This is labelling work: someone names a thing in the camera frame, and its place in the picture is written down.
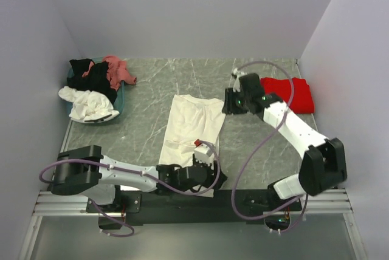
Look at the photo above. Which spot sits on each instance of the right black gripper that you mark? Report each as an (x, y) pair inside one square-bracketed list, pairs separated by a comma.
[(228, 107)]

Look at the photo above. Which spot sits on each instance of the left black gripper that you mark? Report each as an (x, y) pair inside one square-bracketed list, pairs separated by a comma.
[(212, 178)]

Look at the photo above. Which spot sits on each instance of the cream white t-shirt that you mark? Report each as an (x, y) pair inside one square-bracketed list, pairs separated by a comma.
[(190, 119)]

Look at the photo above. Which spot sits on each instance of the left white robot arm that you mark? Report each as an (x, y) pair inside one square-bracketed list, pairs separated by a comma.
[(88, 172)]

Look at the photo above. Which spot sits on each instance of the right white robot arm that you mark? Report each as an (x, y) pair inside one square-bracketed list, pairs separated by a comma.
[(323, 160)]

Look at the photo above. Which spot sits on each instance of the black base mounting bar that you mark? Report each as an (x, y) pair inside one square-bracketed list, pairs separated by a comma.
[(141, 208)]

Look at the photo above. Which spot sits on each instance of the teal plastic basket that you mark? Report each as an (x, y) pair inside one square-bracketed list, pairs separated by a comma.
[(118, 106)]

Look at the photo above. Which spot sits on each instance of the white t-shirt black trim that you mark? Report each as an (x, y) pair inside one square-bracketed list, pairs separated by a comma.
[(88, 106)]

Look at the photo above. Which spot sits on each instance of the pink t-shirt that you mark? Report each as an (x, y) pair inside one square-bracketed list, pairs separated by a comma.
[(117, 72)]

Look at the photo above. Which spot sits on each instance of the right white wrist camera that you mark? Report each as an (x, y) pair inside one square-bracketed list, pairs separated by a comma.
[(237, 74)]

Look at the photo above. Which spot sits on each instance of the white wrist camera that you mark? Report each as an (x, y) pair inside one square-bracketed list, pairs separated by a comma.
[(203, 153), (237, 74)]

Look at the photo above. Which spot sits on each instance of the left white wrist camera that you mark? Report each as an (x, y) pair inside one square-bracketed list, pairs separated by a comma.
[(203, 153)]

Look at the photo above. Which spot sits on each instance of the aluminium frame rail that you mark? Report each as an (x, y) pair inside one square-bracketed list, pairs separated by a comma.
[(329, 202)]

